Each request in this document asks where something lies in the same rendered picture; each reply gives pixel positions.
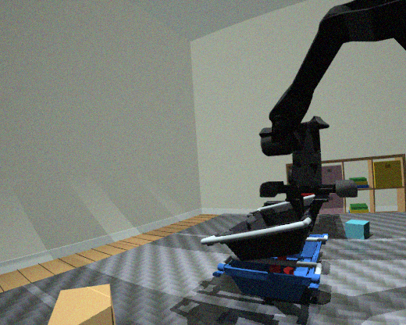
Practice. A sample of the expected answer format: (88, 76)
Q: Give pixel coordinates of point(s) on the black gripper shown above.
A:
(307, 169)

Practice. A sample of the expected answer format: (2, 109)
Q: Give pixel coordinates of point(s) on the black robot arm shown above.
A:
(358, 20)

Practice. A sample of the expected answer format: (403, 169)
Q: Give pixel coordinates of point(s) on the blue plastic tray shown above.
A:
(255, 278)

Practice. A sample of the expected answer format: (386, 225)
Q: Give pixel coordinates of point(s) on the teal block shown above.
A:
(357, 229)

